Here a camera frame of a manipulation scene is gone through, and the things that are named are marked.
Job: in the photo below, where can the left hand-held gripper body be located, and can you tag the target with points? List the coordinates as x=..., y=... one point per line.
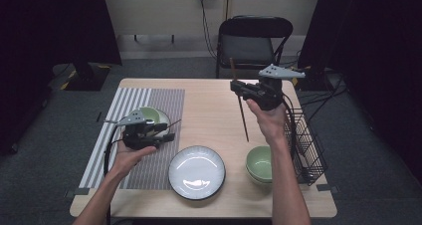
x=137, y=138

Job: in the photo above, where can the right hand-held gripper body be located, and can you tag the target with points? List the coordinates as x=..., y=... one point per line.
x=270, y=95

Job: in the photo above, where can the white plate with dark rim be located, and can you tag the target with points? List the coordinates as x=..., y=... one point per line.
x=167, y=120
x=195, y=173

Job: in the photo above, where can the green bowl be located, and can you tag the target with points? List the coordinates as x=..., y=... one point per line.
x=154, y=113
x=258, y=162
x=257, y=183

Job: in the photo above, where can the person's left hand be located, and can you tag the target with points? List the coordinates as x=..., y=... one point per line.
x=129, y=162

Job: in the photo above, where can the person's right hand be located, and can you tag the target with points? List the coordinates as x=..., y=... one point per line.
x=273, y=125

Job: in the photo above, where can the grey striped placemat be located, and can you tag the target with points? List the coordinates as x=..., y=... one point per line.
x=159, y=105

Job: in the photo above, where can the black folding chair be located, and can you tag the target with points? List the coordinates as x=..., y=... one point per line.
x=247, y=49

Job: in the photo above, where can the small black floor object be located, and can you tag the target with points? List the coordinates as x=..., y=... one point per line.
x=98, y=116

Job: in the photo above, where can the black stand base with striped tape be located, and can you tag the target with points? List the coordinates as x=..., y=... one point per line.
x=313, y=82
x=83, y=77

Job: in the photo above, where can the grey tape strip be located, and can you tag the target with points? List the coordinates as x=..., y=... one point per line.
x=328, y=188
x=74, y=192

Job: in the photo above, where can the black curtain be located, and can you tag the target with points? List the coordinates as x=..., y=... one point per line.
x=375, y=52
x=49, y=36

